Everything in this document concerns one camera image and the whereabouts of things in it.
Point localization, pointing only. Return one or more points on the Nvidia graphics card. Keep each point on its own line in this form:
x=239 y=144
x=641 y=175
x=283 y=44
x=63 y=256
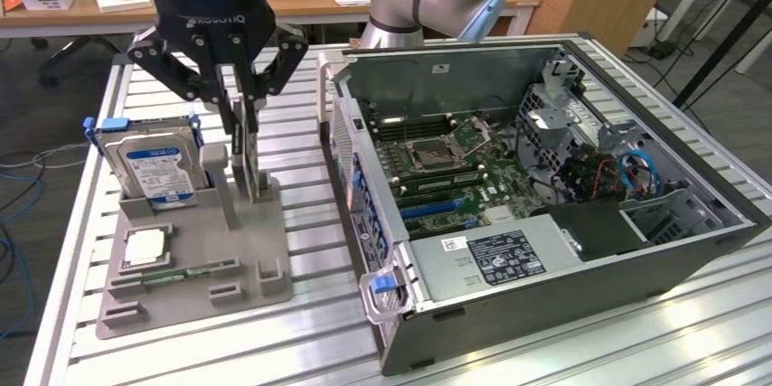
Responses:
x=242 y=164

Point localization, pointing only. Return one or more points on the black office chair base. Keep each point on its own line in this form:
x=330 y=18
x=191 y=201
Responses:
x=79 y=49

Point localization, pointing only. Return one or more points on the hard disk with blue caddy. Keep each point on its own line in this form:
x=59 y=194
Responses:
x=151 y=169

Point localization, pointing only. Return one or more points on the CPU socket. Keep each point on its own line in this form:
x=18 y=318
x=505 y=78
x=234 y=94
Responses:
x=434 y=153

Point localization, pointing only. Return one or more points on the metal socket cover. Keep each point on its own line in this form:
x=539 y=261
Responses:
x=473 y=133

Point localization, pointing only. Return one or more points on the grey plastic parts rack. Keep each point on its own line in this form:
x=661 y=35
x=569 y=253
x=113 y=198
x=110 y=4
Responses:
x=199 y=232

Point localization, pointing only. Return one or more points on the silver CPU chip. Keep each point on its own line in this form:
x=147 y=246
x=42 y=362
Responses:
x=145 y=248

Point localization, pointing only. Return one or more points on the green motherboard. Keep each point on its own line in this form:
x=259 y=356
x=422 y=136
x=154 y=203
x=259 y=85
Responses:
x=501 y=173

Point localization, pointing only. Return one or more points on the green RAM stick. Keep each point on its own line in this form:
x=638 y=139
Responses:
x=175 y=276

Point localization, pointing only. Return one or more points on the metal disk bay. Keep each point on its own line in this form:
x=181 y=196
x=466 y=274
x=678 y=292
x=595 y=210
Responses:
x=546 y=119

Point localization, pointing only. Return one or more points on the silver chipset heatsink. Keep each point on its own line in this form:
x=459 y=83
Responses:
x=499 y=215

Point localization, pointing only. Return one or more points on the grey power supply unit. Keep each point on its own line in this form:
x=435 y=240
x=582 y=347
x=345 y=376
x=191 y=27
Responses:
x=441 y=277

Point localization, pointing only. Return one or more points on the white side table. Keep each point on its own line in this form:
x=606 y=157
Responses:
x=658 y=20

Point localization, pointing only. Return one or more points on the black power adapter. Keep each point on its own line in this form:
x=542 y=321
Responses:
x=663 y=49

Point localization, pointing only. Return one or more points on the open black PC case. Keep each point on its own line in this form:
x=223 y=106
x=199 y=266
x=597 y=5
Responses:
x=543 y=304

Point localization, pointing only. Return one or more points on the black stand pole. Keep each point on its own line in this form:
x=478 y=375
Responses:
x=727 y=42

